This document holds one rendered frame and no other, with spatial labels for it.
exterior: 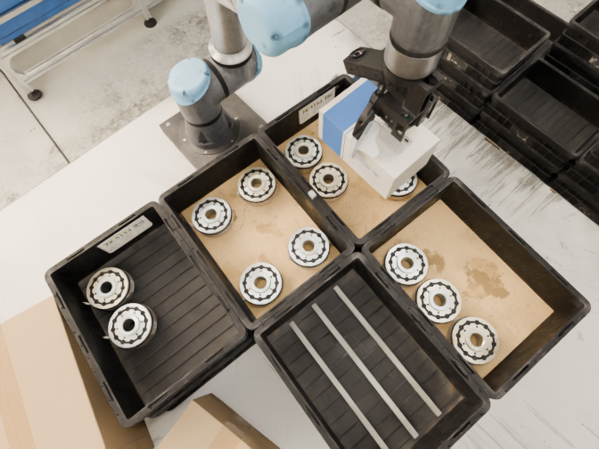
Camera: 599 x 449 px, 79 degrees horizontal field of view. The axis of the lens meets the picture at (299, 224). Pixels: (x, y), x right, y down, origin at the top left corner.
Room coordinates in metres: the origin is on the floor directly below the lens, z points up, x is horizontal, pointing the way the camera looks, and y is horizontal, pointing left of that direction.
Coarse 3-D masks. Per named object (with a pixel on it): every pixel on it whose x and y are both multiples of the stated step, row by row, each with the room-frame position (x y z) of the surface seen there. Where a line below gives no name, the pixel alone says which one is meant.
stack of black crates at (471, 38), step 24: (480, 0) 1.34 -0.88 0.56; (456, 24) 1.30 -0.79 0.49; (480, 24) 1.28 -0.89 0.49; (504, 24) 1.23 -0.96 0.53; (528, 24) 1.16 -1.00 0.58; (456, 48) 1.10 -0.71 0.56; (480, 48) 1.15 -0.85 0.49; (504, 48) 1.14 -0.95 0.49; (528, 48) 1.11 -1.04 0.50; (456, 72) 1.05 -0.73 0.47; (480, 72) 0.99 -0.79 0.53; (504, 72) 0.93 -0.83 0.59; (456, 96) 1.01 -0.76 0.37; (480, 96) 0.95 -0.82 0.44
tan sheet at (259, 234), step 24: (216, 192) 0.44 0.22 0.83; (288, 192) 0.42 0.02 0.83; (240, 216) 0.37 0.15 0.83; (264, 216) 0.36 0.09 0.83; (288, 216) 0.35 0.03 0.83; (216, 240) 0.31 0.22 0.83; (240, 240) 0.30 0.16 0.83; (264, 240) 0.29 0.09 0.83; (288, 240) 0.29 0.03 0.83; (240, 264) 0.24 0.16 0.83; (288, 264) 0.22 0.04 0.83; (288, 288) 0.16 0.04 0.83; (264, 312) 0.11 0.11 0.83
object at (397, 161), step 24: (360, 96) 0.46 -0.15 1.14; (336, 120) 0.41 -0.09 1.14; (336, 144) 0.40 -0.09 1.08; (384, 144) 0.35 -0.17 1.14; (408, 144) 0.34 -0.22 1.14; (432, 144) 0.34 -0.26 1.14; (360, 168) 0.34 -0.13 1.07; (384, 168) 0.30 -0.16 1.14; (408, 168) 0.30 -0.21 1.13; (384, 192) 0.28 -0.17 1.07
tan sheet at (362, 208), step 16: (304, 128) 0.62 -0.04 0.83; (336, 160) 0.50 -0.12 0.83; (304, 176) 0.46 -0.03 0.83; (352, 176) 0.45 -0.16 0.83; (352, 192) 0.40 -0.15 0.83; (368, 192) 0.39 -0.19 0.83; (416, 192) 0.38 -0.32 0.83; (336, 208) 0.36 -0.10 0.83; (352, 208) 0.35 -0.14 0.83; (368, 208) 0.35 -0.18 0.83; (384, 208) 0.34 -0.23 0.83; (352, 224) 0.31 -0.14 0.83; (368, 224) 0.30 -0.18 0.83
